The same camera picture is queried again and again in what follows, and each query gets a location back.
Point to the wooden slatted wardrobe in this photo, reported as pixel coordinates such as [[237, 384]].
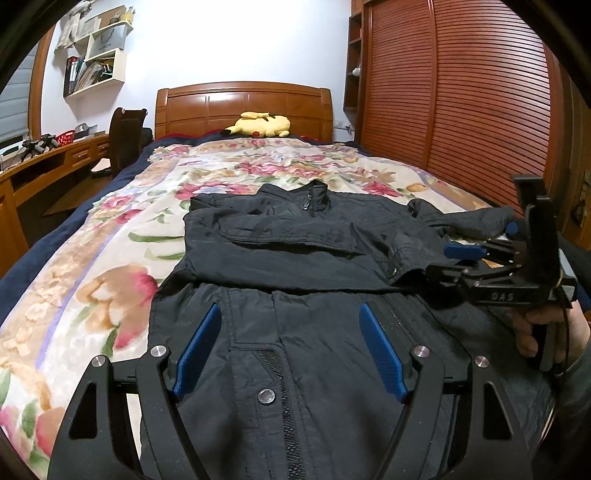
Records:
[[461, 92]]

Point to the black binder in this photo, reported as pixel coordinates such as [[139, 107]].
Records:
[[71, 76]]

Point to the black jacket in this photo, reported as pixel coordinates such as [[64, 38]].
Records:
[[300, 230]]

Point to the wooden open shelf cabinet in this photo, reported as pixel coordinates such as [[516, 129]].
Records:
[[353, 50]]

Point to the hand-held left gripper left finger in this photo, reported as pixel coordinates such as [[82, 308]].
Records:
[[198, 346]]

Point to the red basket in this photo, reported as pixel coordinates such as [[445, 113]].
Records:
[[65, 137]]

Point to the yellow plush toy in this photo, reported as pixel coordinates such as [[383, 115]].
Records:
[[263, 123]]

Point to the wooden window frame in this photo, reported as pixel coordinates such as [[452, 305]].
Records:
[[39, 87]]

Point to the wooden bed headboard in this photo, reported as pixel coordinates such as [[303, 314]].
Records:
[[240, 99]]

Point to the wooden desk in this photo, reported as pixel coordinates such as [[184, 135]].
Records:
[[41, 170]]

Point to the black tools on desk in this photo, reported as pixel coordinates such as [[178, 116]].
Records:
[[39, 144]]

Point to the grey window blind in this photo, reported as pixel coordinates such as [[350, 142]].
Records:
[[14, 101]]

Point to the floral blanket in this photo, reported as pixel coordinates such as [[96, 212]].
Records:
[[115, 230]]

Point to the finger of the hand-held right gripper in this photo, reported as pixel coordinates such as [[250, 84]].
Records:
[[450, 277], [464, 251]]

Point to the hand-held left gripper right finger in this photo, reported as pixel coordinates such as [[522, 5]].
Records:
[[381, 350]]

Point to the person's right forearm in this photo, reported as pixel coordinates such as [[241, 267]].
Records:
[[575, 387]]

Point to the person's right hand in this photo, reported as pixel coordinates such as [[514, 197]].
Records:
[[526, 330]]

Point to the grey paper bag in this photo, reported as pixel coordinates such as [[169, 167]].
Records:
[[108, 40]]

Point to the white wall shelf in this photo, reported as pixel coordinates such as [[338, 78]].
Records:
[[117, 69]]

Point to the dark wooden chair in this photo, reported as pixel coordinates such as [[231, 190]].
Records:
[[122, 138]]

